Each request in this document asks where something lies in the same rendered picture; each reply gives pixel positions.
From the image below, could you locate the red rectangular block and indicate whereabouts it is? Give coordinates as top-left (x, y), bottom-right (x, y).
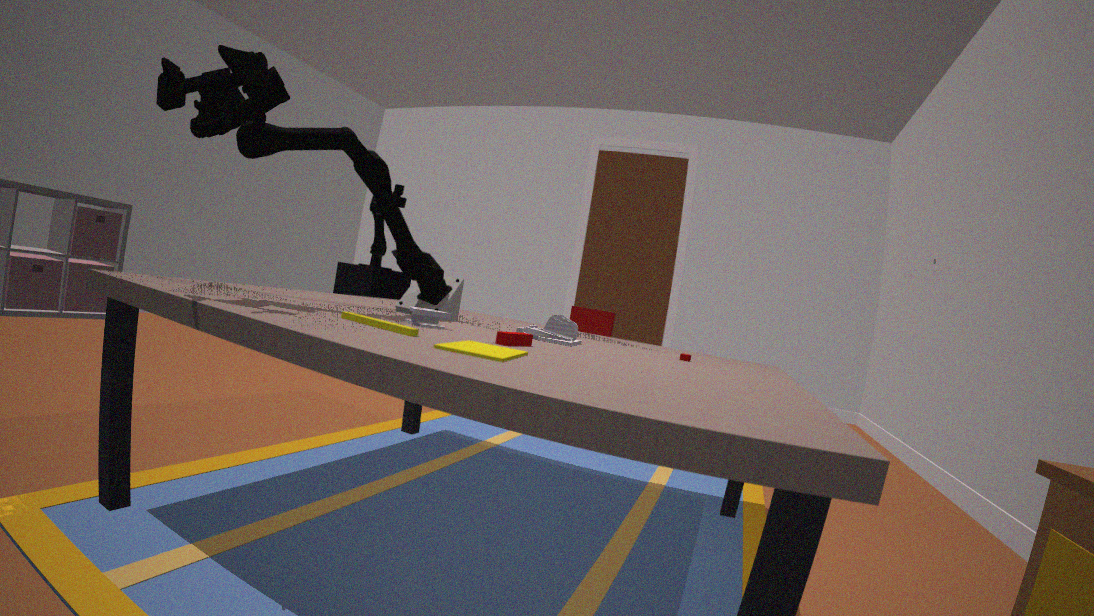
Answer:
top-left (494, 332), bottom-right (533, 346)

